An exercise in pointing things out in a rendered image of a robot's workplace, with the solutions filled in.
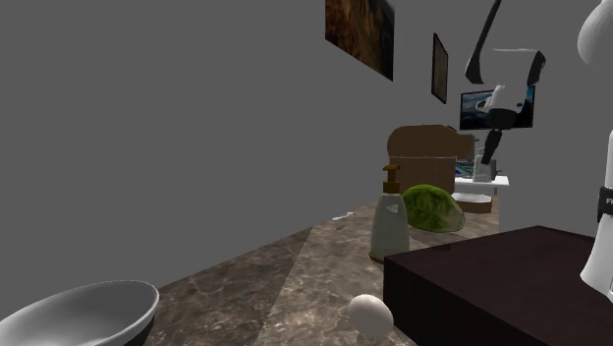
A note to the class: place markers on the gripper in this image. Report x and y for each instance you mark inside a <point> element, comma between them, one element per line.
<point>501,119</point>

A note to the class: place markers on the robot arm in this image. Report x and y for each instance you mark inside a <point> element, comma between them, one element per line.
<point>598,38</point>

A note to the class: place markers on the black flat screen monitor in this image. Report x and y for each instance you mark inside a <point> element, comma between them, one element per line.
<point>471,112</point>

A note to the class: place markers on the white desk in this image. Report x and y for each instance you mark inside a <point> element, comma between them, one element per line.
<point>498,181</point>

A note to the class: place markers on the round brown and white basket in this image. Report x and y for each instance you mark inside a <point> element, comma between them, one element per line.
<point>474,203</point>

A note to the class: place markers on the green lettuce head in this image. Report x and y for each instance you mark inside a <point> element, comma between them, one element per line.
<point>433,210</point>

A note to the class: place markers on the grey soap dispenser bottle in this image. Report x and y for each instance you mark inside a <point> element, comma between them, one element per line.
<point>389,230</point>

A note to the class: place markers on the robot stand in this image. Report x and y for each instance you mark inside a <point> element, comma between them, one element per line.
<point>498,282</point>

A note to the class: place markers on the small white utensil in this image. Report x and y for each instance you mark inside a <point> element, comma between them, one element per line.
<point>343,216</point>

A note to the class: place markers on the white egg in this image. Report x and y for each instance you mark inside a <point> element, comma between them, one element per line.
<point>369,315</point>

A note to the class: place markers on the white bowl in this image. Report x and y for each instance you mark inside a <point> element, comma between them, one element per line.
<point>86,311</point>

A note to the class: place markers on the narrow dark framed wall picture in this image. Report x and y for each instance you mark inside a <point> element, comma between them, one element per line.
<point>439,67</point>

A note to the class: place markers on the large brown wall picture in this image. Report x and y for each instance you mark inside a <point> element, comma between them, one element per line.
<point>361,33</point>

